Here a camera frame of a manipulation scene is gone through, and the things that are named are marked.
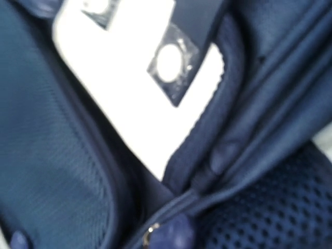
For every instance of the navy blue student backpack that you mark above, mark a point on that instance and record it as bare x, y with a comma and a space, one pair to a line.
165, 124

